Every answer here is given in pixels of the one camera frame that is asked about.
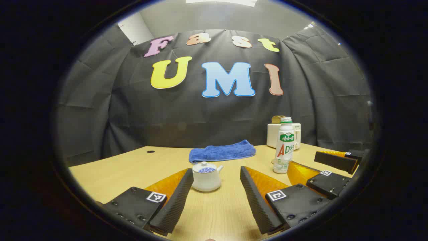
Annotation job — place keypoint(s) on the small ceiling light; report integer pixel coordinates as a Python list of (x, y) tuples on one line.
[(309, 25)]

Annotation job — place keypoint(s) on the long ceiling light panel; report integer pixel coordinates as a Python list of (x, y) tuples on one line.
[(220, 2)]

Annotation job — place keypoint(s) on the blue towel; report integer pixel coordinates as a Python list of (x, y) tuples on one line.
[(220, 152)]

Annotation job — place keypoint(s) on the white teacup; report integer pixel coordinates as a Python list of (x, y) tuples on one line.
[(206, 182)]

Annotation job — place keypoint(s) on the white toaster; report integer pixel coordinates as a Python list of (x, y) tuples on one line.
[(271, 135)]

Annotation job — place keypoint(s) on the black backdrop cloth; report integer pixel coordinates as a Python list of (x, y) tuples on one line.
[(133, 117)]

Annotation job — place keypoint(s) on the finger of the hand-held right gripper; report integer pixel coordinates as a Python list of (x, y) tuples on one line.
[(336, 162), (329, 185)]

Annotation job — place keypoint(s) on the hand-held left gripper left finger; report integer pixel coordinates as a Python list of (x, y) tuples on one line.
[(177, 201)]

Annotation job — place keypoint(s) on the brown bread slice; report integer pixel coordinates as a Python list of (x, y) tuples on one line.
[(277, 119)]

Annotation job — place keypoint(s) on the white water bottle green label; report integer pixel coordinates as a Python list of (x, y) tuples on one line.
[(284, 147)]

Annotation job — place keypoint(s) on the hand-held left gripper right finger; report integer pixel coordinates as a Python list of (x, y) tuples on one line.
[(255, 201)]

